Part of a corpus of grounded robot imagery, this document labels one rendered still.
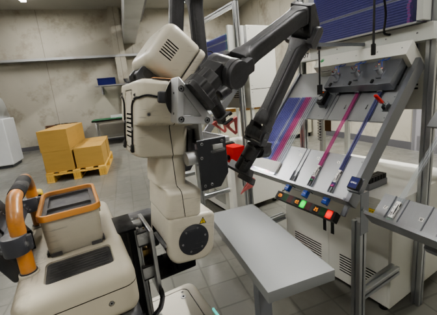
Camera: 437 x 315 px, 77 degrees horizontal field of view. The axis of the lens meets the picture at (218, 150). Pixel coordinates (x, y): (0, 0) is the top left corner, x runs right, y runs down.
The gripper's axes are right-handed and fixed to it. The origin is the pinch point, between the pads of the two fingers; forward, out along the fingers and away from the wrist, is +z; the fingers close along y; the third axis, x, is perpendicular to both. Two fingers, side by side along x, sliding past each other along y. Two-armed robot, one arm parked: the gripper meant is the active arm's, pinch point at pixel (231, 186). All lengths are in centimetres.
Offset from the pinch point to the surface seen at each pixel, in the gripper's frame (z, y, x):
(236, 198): 55, -14, -86
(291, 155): -9.5, -22.2, -43.0
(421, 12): -89, -34, -44
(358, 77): -57, -30, -49
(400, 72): -66, -42, -42
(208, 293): 86, -22, -25
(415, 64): -71, -45, -43
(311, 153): -17.1, -28.6, -36.2
